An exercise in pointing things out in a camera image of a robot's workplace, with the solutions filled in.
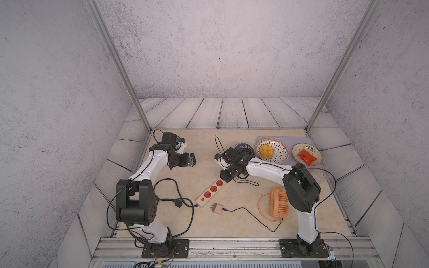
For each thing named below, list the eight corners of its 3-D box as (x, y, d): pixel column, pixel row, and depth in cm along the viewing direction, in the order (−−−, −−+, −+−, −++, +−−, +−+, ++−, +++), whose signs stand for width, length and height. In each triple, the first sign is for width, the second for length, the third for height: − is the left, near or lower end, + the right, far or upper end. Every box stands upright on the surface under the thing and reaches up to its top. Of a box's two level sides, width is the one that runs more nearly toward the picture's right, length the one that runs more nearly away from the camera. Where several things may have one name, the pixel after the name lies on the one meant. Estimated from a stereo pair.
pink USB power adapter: (209, 210, 86) (209, 208, 84) (212, 203, 89) (212, 201, 87) (221, 214, 85) (221, 213, 83) (223, 207, 87) (223, 205, 85)
